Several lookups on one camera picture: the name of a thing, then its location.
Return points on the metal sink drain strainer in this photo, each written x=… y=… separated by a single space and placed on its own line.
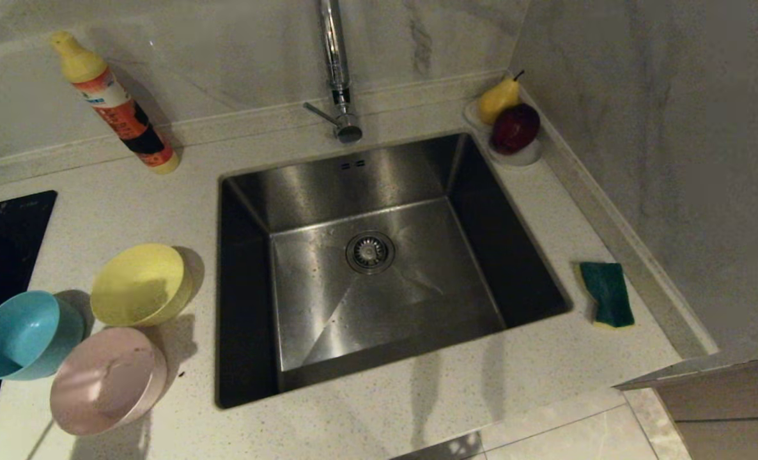
x=370 y=253

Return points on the dark red apple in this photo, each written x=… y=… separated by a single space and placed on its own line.
x=515 y=129

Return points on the orange dish soap bottle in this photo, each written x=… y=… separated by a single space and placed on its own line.
x=120 y=108

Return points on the stainless steel sink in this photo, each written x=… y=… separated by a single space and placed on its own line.
x=328 y=300

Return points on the yellow plastic bowl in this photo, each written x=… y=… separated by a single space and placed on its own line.
x=137 y=287

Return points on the chrome faucet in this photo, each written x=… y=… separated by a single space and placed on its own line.
x=334 y=64

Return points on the yellow pear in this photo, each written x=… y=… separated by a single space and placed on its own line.
x=498 y=99

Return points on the blue plastic bowl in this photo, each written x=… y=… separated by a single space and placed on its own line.
x=18 y=335

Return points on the beige wooden cabinet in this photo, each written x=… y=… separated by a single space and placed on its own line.
x=730 y=402

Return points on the black induction cooktop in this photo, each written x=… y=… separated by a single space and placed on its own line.
x=2 y=243

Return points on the pink plastic bowl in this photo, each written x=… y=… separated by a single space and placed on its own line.
x=104 y=383

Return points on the small white dish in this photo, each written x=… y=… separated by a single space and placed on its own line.
x=523 y=160

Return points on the green and yellow sponge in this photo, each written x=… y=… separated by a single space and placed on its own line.
x=609 y=294

